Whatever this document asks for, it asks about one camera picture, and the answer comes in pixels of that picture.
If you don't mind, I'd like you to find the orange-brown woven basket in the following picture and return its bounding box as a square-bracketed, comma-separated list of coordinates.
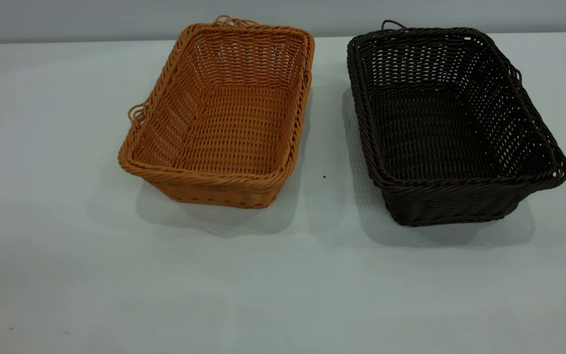
[118, 15, 315, 209]

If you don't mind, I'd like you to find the dark brown woven basket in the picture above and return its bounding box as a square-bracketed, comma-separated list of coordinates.
[346, 20, 566, 227]

